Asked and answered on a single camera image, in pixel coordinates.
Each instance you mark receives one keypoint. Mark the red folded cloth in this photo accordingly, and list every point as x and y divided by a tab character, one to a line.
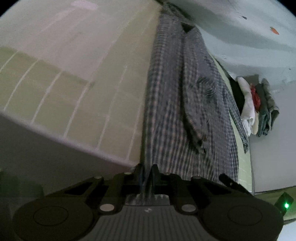
256	97

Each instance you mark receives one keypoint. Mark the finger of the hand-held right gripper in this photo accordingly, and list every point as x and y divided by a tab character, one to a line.
233	184

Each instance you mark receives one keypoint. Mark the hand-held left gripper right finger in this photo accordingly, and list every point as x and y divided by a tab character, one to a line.
154	176

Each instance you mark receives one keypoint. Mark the white folded cloth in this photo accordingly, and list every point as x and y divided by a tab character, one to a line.
246	106

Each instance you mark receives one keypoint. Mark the green grid mat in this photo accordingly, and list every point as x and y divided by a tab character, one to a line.
69	92

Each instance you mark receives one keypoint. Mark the carrot print bed sheet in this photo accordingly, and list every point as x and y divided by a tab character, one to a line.
242	41

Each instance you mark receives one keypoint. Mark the grey-green folded garment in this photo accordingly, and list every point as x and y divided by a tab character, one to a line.
268	106

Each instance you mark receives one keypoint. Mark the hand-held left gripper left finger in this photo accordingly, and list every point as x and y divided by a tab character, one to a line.
138	176

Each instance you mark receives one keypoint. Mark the blue plaid shirt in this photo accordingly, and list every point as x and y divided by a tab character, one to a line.
166	115

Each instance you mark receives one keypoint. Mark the cream folded cloth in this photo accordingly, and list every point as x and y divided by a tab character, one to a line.
255	124

